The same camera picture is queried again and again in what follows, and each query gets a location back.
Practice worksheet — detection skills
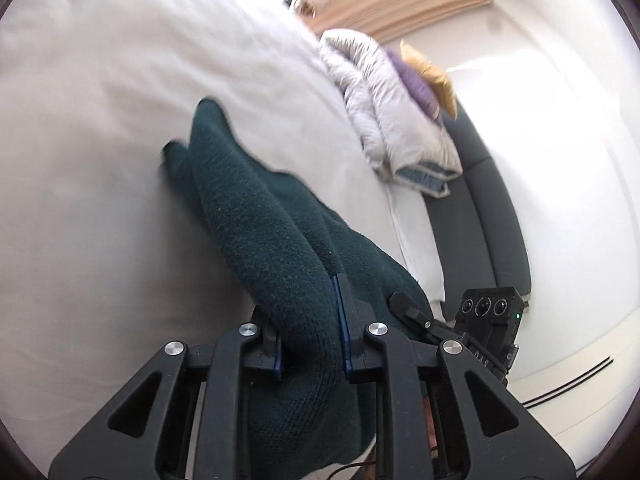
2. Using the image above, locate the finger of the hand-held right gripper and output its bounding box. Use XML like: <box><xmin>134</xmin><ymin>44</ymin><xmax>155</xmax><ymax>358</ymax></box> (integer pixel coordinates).
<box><xmin>389</xmin><ymin>291</ymin><xmax>463</xmax><ymax>347</ymax></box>

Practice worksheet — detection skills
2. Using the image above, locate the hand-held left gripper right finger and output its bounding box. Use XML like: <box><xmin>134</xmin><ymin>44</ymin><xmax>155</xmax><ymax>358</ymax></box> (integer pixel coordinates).
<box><xmin>332</xmin><ymin>273</ymin><xmax>576</xmax><ymax>480</ymax></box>

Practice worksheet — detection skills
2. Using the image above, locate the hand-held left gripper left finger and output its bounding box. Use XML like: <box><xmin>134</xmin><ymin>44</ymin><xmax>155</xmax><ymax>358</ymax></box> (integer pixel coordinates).
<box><xmin>48</xmin><ymin>305</ymin><xmax>286</xmax><ymax>480</ymax></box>

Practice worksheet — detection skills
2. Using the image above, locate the dark green knit sweater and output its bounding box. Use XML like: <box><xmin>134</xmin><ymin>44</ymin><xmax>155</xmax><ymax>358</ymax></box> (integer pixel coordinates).
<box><xmin>161</xmin><ymin>98</ymin><xmax>433</xmax><ymax>478</ymax></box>

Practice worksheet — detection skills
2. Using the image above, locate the folded grey duvet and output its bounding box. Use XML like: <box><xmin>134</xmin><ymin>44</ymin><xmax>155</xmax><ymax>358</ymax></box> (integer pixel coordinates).
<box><xmin>318</xmin><ymin>30</ymin><xmax>462</xmax><ymax>196</ymax></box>

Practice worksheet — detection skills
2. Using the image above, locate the purple pillow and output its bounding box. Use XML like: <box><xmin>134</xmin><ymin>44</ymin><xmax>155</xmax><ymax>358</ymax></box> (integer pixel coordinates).
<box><xmin>390</xmin><ymin>52</ymin><xmax>443</xmax><ymax>126</ymax></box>

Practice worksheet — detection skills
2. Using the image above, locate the yellow pillow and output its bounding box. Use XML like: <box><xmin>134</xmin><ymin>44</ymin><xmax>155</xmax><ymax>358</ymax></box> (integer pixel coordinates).
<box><xmin>400</xmin><ymin>40</ymin><xmax>458</xmax><ymax>120</ymax></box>

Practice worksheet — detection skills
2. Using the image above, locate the bed with white sheet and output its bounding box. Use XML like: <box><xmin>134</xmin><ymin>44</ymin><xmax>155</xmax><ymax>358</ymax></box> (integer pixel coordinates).
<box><xmin>0</xmin><ymin>0</ymin><xmax>446</xmax><ymax>480</ymax></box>

